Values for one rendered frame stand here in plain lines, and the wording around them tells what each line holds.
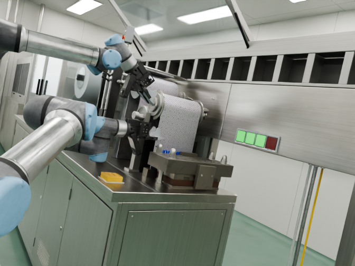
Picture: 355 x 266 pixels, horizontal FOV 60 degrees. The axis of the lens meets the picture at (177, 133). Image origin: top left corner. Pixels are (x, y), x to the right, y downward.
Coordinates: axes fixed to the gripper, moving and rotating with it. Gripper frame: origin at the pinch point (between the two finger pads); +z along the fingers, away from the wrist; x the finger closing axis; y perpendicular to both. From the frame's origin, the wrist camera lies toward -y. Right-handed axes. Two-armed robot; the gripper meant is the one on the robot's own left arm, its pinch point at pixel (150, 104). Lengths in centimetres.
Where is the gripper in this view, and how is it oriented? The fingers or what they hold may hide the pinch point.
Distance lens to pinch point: 150.9
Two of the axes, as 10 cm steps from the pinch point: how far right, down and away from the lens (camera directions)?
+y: 6.7, -6.6, 3.4
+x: -5.7, -1.6, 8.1
